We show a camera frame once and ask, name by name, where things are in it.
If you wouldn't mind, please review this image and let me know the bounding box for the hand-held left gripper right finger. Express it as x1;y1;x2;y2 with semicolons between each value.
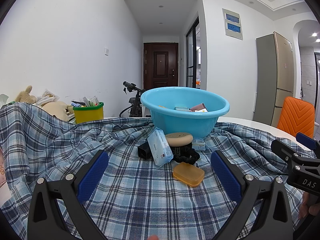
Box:
211;150;293;240

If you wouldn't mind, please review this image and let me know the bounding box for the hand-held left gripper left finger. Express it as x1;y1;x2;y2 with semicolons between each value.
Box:
27;150;110;240

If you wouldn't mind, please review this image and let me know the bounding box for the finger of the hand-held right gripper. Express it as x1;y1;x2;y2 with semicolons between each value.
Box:
296;132;320;153
271;139;316;165

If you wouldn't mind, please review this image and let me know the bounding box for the orange translucent soap box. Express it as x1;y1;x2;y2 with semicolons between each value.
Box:
173;162;205;187

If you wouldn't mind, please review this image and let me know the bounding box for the small light blue box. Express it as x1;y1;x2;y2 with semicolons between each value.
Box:
192;137;208;151

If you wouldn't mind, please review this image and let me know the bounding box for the black fluffy scrunchie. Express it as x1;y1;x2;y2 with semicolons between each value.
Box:
171;143;201;165

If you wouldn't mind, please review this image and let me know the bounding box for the beige round sponge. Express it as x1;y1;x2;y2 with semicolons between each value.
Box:
165;132;194;148

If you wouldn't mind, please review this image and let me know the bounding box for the light blue plastic basin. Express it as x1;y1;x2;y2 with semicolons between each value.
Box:
140;87;230;138

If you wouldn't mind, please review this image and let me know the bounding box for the yellow container with green rim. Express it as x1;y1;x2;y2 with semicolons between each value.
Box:
73;102;105;125

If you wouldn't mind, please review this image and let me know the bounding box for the person's right hand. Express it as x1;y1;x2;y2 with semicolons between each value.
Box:
298;191;320;221

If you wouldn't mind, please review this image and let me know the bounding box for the orange chair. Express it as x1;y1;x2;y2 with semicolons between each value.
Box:
277;96;316;139

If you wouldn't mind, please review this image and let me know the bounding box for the blue plaid cloth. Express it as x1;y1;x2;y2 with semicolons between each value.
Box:
0;102;312;240

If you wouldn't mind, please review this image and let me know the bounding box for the small black box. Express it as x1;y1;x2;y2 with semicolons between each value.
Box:
137;141;152;160

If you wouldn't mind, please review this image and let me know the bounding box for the champagne refrigerator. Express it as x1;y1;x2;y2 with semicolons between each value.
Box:
252;31;296;128

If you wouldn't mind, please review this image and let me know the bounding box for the blue wet wipes pack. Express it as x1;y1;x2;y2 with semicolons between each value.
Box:
147;127;174;167

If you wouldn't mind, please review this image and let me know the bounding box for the cream plush toy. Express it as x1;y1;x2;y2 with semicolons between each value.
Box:
41;101;70;122

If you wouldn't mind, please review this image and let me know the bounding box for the pile of small packets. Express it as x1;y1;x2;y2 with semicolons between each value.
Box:
71;95;100;108

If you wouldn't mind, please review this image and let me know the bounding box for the black scooter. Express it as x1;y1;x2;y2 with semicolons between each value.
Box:
119;81;147;118

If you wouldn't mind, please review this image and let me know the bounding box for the pink printed bag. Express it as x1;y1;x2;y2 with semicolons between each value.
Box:
0;147;8;197

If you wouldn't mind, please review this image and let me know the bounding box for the clear bag of snacks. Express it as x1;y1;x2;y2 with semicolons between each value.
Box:
36;88;61;105

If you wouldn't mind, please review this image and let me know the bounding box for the brown plush toy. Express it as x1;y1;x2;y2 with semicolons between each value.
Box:
15;85;37;104

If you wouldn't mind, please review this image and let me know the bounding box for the black framed glass door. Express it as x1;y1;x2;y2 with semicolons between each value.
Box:
185;17;201;89

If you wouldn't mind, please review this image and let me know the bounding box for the dark brown entrance door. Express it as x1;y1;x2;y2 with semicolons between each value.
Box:
143;42;179;91

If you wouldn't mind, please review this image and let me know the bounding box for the grey wall panel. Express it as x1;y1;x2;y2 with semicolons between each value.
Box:
222;8;244;41

